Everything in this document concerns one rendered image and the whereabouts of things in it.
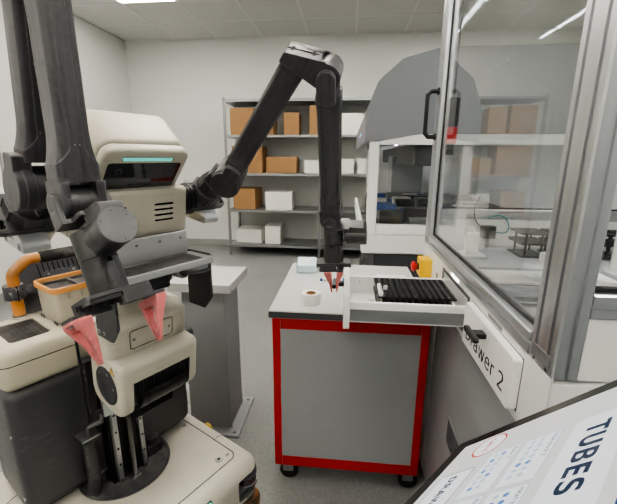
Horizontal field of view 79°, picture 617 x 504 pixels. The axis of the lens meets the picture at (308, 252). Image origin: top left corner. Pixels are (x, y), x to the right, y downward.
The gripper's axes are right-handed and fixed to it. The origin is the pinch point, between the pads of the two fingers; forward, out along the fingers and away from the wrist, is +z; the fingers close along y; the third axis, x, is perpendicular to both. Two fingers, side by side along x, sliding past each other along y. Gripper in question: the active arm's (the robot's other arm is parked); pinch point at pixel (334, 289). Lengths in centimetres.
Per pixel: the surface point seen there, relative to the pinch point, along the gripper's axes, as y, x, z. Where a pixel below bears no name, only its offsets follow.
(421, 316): 24.5, -9.9, 4.3
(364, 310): 8.8, -9.9, 2.7
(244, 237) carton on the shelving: -138, 381, 67
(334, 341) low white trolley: -0.8, 13.9, 25.2
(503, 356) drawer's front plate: 35, -39, 0
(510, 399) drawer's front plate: 35, -43, 6
